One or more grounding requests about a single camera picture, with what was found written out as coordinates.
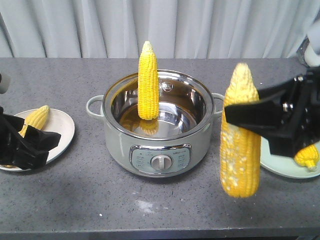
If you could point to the pale yellow corn cob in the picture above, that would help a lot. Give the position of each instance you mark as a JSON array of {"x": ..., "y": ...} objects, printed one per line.
[{"x": 36, "y": 119}]

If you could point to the green round plate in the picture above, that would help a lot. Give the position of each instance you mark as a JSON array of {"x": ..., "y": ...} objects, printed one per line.
[{"x": 285, "y": 166}]

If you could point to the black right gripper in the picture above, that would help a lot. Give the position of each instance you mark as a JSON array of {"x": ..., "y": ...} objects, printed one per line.
[{"x": 294, "y": 118}]

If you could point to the white pleated curtain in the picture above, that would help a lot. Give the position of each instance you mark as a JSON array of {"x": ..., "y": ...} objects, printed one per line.
[{"x": 181, "y": 29}]

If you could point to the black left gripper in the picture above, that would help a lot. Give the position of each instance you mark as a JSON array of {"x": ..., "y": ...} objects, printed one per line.
[{"x": 13, "y": 152}]

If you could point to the bright yellow corn cob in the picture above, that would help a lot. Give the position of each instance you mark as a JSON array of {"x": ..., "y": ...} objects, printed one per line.
[
  {"x": 148, "y": 83},
  {"x": 308, "y": 157}
]

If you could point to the beige round plate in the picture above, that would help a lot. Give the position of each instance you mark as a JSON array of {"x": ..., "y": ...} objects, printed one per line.
[{"x": 59, "y": 122}]

